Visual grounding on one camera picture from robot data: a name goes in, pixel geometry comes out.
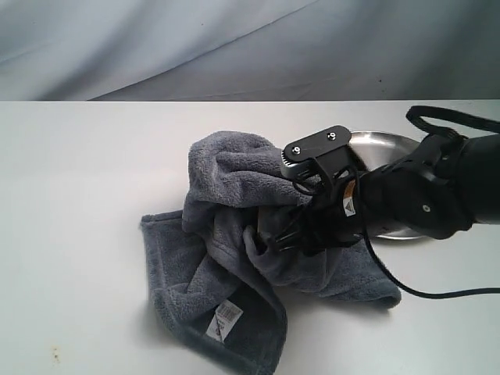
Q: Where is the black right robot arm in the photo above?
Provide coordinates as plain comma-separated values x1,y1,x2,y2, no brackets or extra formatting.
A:
257,135,499,255

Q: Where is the grey backdrop cloth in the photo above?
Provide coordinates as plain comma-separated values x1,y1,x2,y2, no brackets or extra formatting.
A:
1,1,499,101

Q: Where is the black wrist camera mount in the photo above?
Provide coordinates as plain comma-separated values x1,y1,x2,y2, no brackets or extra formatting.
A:
280,125,367,196

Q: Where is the round stainless steel plate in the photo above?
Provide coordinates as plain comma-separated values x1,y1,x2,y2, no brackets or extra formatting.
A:
339,130,426,241

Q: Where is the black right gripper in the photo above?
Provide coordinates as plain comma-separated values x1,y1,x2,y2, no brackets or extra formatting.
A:
255,171,366,255

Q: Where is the grey-blue fleece towel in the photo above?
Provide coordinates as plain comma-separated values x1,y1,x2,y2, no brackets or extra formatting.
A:
141,131,401,374

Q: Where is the white barcode label tag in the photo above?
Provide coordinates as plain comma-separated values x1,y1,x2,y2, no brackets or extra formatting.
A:
205,300,244,343

